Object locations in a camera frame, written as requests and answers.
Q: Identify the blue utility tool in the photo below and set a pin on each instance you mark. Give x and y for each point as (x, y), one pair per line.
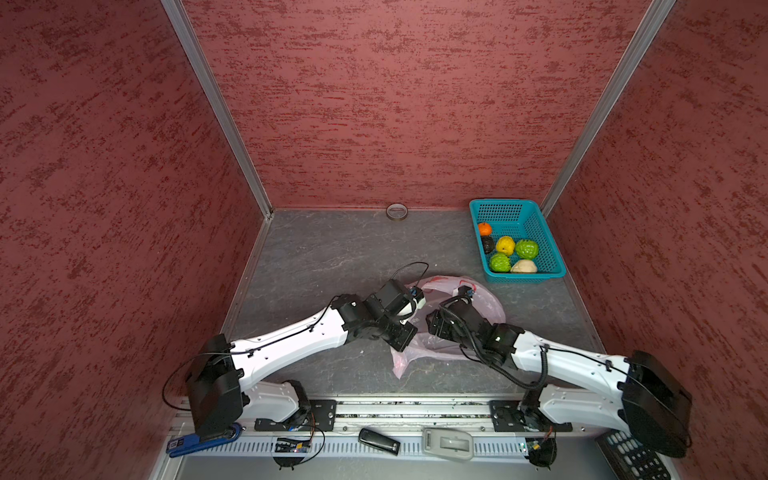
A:
(193, 443)

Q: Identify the aluminium corner post left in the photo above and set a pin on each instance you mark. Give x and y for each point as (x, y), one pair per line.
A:
(187, 37)

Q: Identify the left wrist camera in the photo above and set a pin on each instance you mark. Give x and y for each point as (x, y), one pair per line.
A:
(396, 302)

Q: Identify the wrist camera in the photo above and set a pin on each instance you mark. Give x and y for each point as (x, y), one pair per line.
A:
(466, 292)
(396, 302)

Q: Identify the aluminium front rail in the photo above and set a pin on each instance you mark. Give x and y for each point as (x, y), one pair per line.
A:
(420, 411)

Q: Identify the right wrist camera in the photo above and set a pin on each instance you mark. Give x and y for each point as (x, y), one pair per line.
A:
(466, 292)

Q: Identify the left circuit board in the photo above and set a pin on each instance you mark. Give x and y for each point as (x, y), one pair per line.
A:
(285, 445)

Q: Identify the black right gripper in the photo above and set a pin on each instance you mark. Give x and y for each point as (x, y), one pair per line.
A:
(437, 318)

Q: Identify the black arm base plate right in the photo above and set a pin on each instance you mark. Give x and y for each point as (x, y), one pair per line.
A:
(506, 416)

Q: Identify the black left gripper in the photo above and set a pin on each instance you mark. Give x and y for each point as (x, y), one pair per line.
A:
(407, 332)

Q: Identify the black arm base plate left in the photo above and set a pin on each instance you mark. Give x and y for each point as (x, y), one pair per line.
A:
(310, 414)

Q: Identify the right circuit board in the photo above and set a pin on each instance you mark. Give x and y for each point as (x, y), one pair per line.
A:
(541, 452)

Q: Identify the beige brown fruit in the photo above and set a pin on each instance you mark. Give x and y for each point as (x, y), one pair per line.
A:
(524, 266)

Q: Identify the aluminium corner post right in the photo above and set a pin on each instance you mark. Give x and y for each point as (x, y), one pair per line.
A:
(647, 30)

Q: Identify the green fruit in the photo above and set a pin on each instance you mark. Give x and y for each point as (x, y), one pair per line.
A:
(527, 249)
(499, 263)

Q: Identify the teal plastic basket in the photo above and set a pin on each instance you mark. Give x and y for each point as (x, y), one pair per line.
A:
(519, 219)

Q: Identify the orange fruit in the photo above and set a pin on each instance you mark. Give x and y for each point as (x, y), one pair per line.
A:
(484, 229)

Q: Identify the circuit board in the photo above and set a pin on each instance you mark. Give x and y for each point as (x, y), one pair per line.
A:
(285, 445)
(541, 452)

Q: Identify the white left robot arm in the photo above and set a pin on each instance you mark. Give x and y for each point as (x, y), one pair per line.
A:
(225, 380)

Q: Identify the pink plastic bag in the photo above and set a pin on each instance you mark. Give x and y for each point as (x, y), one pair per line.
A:
(437, 289)

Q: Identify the black calculator keypad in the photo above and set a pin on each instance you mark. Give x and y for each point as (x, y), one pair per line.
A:
(629, 459)

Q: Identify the aluminium corner post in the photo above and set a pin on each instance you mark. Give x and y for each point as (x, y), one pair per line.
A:
(187, 37)
(647, 30)

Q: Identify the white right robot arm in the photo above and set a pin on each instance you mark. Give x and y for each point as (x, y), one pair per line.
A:
(636, 394)

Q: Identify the grey plastic handle device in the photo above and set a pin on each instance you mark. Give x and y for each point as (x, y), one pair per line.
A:
(448, 444)

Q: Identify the yellow fruit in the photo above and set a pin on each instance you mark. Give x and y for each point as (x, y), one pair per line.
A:
(505, 245)

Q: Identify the dark avocado fruit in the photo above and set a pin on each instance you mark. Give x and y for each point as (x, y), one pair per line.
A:
(488, 244)

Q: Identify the black remote stick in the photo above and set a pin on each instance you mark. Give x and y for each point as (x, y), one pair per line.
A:
(379, 441)

